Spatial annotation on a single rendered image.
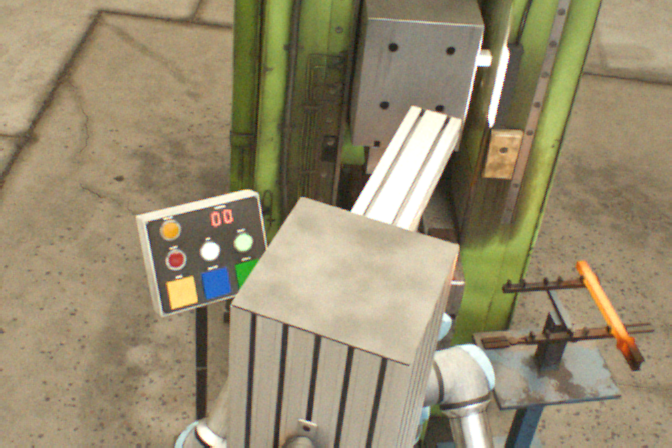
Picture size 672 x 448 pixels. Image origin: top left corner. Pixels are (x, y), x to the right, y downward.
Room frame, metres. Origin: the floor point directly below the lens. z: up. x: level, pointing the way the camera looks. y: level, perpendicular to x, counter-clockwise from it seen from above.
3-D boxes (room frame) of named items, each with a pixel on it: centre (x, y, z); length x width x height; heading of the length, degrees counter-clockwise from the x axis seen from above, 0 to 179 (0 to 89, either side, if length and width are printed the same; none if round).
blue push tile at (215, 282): (1.94, 0.31, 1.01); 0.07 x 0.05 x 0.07; 121
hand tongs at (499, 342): (2.21, -0.80, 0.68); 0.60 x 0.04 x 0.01; 106
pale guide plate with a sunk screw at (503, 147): (2.35, -0.47, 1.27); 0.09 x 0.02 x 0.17; 96
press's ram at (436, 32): (2.40, -0.19, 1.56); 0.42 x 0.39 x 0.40; 6
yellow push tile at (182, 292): (1.89, 0.40, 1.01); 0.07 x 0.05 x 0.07; 121
